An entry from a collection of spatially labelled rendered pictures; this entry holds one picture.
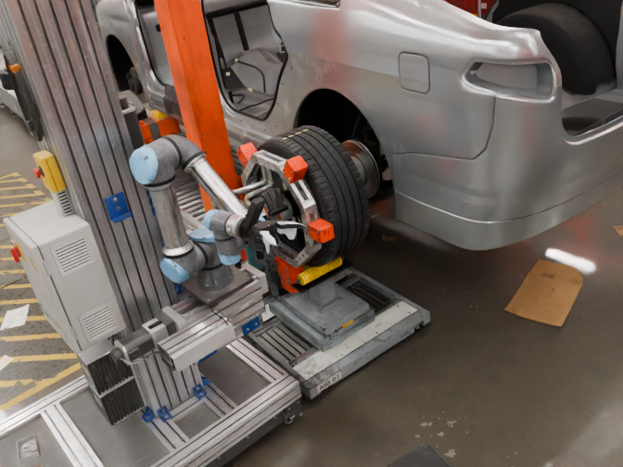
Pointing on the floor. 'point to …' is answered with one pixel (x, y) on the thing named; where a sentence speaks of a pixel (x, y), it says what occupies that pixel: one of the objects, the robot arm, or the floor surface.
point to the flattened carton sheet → (547, 293)
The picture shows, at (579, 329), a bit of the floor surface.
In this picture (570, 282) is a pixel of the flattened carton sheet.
